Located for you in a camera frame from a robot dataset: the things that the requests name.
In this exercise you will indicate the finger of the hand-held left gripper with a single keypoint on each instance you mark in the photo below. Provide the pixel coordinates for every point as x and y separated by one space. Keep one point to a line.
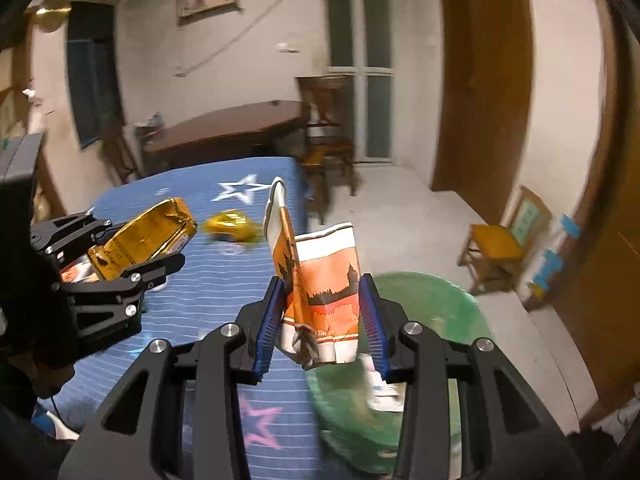
65 232
150 270

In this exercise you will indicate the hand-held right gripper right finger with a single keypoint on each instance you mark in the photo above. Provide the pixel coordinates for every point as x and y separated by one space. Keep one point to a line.
372 325

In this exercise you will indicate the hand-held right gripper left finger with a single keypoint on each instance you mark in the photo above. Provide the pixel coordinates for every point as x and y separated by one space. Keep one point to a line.
267 325

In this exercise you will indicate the gold foil packet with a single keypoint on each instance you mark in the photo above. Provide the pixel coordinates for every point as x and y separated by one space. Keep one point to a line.
145 235

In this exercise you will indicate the orange white paper packet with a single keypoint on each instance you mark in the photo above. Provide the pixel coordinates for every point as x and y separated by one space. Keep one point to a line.
325 280

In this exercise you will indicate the green plastic bin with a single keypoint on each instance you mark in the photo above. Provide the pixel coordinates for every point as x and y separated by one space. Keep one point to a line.
435 305

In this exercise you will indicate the small orange white wrapper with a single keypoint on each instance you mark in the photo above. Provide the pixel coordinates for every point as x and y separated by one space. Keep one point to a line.
80 272

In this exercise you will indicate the blue striped star blanket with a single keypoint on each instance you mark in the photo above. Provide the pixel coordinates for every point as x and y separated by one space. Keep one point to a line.
210 285

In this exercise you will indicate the crumpled gold foil wrapper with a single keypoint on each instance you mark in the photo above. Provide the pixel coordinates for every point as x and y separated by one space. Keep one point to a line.
230 225

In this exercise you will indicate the dark wooden chair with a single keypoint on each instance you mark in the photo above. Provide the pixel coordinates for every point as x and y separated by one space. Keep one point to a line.
325 95
117 150

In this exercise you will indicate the small yellow wooden chair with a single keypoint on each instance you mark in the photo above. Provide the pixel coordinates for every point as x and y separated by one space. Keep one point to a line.
492 240

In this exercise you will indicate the dark window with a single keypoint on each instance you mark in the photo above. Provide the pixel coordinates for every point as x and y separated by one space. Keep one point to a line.
95 75

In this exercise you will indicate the dark wooden table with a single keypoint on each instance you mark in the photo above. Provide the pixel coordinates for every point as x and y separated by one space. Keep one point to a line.
225 127

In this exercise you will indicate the blue paper sheet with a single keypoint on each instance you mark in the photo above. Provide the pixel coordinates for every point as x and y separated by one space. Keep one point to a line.
550 265

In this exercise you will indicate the frosted glass door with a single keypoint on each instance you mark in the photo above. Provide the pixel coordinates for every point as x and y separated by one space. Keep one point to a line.
377 110

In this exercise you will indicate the blue paper strip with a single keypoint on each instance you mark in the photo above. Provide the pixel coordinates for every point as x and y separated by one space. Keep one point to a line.
571 226

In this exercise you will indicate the panelled brown wooden door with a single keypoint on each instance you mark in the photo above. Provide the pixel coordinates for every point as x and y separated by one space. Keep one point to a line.
610 260

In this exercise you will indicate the plain brown wooden door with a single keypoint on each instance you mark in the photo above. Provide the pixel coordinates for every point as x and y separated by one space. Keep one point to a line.
490 85

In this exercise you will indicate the white light switch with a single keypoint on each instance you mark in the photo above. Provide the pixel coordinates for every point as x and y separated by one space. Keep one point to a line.
288 48

